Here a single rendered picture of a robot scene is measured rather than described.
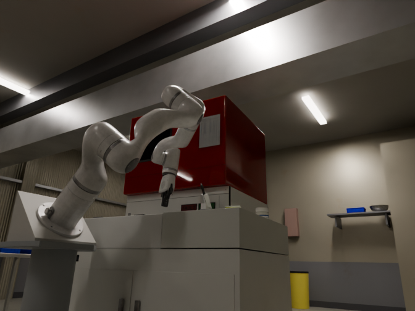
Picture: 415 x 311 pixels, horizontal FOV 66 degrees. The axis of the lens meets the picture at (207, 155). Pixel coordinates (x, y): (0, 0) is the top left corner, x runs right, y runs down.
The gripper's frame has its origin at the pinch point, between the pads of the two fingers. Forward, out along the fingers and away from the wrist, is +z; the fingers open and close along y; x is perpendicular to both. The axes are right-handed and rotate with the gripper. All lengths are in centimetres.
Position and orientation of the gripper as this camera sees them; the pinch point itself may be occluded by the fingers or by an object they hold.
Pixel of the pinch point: (165, 202)
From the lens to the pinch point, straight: 174.6
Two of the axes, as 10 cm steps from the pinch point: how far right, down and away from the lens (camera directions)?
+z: -1.0, 9.1, -4.0
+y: 5.6, -2.8, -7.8
